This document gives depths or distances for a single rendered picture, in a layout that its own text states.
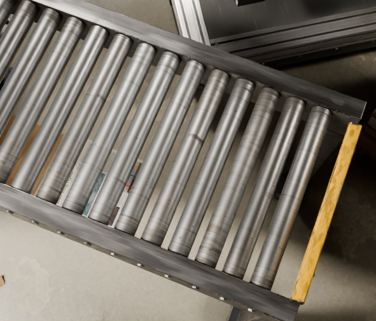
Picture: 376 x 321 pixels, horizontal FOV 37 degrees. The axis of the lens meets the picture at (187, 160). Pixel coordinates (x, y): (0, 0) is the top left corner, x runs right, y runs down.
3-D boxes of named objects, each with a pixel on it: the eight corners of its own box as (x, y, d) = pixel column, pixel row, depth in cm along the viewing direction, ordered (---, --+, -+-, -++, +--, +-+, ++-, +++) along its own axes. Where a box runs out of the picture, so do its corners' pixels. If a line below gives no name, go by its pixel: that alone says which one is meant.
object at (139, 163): (158, 166, 213) (158, 165, 212) (128, 236, 205) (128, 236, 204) (69, 132, 217) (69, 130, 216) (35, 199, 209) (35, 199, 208)
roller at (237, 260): (301, 105, 141) (311, 100, 136) (235, 285, 127) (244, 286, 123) (284, 95, 139) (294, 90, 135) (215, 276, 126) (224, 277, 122)
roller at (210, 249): (274, 95, 141) (286, 92, 137) (206, 273, 128) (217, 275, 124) (258, 85, 140) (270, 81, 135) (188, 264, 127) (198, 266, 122)
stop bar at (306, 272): (361, 128, 133) (364, 125, 131) (303, 306, 121) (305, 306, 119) (348, 123, 133) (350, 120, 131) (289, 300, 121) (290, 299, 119)
